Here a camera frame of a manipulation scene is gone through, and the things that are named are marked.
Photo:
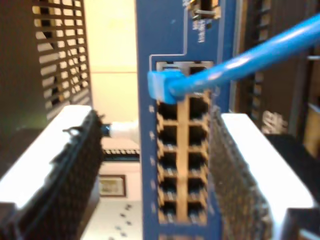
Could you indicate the blue network switch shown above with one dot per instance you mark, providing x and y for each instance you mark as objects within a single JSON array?
[{"x": 165, "y": 37}]

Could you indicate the framed picture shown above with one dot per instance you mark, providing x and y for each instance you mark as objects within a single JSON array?
[{"x": 112, "y": 186}]

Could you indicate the dark perforated metal panel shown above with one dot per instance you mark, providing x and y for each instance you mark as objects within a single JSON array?
[{"x": 20, "y": 62}]

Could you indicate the black rack server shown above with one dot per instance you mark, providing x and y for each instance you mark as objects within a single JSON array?
[{"x": 280, "y": 87}]

